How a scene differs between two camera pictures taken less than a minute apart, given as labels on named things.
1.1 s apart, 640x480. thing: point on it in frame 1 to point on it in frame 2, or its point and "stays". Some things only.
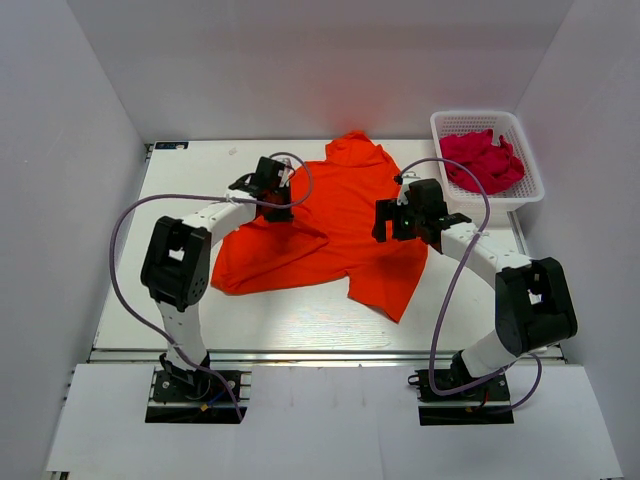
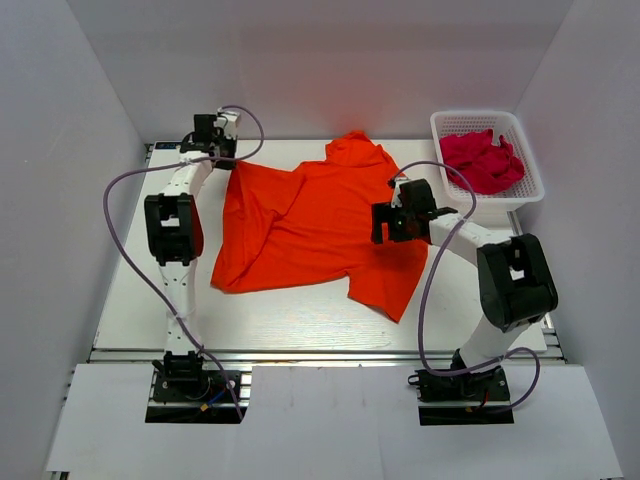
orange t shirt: x=331 y=235 stays
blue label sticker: x=171 y=145 stays
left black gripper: x=283 y=216 to x=230 y=141
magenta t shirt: x=495 y=165 stays
